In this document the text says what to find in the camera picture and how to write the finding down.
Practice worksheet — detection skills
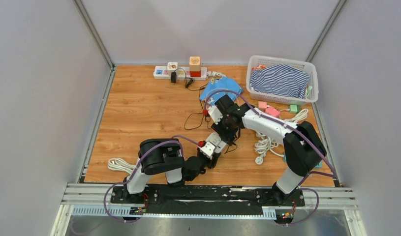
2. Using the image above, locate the pink small charger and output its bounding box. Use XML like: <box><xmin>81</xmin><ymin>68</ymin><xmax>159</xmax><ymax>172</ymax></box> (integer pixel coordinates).
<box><xmin>258</xmin><ymin>101</ymin><xmax>280</xmax><ymax>118</ymax></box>

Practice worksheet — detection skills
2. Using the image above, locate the white coiled cable bundle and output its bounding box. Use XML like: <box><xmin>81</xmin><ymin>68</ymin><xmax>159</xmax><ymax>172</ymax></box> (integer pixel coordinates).
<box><xmin>251</xmin><ymin>108</ymin><xmax>309</xmax><ymax>166</ymax></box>

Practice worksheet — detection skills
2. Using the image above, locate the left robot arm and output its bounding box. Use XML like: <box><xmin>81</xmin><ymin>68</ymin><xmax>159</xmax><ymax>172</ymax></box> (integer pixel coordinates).
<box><xmin>123</xmin><ymin>133</ymin><xmax>227</xmax><ymax>203</ymax></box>

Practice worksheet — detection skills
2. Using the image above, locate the white plastic basket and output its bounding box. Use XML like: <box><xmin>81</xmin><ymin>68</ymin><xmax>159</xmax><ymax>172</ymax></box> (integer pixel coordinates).
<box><xmin>246</xmin><ymin>55</ymin><xmax>319</xmax><ymax>106</ymax></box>

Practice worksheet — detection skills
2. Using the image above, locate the small black charger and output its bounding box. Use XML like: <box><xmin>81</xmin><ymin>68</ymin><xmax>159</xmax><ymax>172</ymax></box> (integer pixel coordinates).
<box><xmin>170</xmin><ymin>72</ymin><xmax>177</xmax><ymax>84</ymax></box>

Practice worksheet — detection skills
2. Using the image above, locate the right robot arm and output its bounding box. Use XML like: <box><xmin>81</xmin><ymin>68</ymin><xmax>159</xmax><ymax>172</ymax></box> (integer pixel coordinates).
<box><xmin>205</xmin><ymin>94</ymin><xmax>326</xmax><ymax>205</ymax></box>

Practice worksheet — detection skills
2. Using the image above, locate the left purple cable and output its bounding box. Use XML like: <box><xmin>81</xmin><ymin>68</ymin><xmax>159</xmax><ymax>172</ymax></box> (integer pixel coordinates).
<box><xmin>103</xmin><ymin>135</ymin><xmax>206</xmax><ymax>224</ymax></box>

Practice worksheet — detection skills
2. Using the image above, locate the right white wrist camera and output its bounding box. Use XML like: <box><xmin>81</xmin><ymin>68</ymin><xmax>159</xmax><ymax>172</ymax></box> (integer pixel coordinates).
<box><xmin>207</xmin><ymin>105</ymin><xmax>223</xmax><ymax>124</ymax></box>

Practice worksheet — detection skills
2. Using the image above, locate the black power adapter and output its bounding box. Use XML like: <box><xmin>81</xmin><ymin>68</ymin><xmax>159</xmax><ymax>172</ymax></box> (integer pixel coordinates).
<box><xmin>222</xmin><ymin>136</ymin><xmax>237</xmax><ymax>146</ymax></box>

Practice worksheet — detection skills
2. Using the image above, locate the white power strip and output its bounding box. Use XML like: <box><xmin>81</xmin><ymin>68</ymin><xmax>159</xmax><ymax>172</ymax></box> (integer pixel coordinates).
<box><xmin>204</xmin><ymin>133</ymin><xmax>227</xmax><ymax>159</ymax></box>
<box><xmin>153</xmin><ymin>66</ymin><xmax>208</xmax><ymax>81</ymax></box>

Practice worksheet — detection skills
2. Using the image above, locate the wooden block on red block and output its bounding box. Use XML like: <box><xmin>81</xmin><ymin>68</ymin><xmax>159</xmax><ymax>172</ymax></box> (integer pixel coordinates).
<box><xmin>189</xmin><ymin>56</ymin><xmax>201</xmax><ymax>78</ymax></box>

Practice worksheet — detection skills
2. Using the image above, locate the white square plug adapter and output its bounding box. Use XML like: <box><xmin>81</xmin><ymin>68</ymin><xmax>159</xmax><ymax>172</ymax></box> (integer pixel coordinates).
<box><xmin>206</xmin><ymin>133</ymin><xmax>222</xmax><ymax>147</ymax></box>

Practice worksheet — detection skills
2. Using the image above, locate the blue striped cloth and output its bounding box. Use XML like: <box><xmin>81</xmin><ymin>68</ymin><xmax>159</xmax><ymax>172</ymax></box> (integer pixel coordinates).
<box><xmin>250</xmin><ymin>64</ymin><xmax>309</xmax><ymax>99</ymax></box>

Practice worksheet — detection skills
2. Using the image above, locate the green small charger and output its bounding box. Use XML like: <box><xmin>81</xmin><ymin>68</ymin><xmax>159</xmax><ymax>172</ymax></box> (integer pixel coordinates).
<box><xmin>289</xmin><ymin>104</ymin><xmax>301</xmax><ymax>114</ymax></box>

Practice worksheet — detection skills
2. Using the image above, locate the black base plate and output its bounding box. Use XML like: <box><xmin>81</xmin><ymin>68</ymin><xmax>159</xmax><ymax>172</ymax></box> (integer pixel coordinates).
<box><xmin>108</xmin><ymin>184</ymin><xmax>305</xmax><ymax>223</ymax></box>

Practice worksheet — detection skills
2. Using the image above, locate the white back power strip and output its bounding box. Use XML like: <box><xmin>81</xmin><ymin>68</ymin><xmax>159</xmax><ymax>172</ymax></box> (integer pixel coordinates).
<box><xmin>153</xmin><ymin>66</ymin><xmax>208</xmax><ymax>81</ymax></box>

